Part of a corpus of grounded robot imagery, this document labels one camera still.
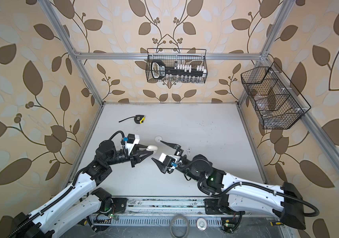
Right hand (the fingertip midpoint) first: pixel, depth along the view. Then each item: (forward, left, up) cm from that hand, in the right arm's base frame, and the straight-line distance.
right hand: (159, 147), depth 62 cm
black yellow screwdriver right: (-26, -54, -31) cm, 67 cm away
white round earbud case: (+23, +5, -29) cm, 37 cm away
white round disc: (-25, -18, -30) cm, 43 cm away
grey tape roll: (-26, -7, -31) cm, 41 cm away
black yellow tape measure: (+39, +20, -27) cm, 52 cm away
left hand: (+2, +6, -6) cm, 8 cm away
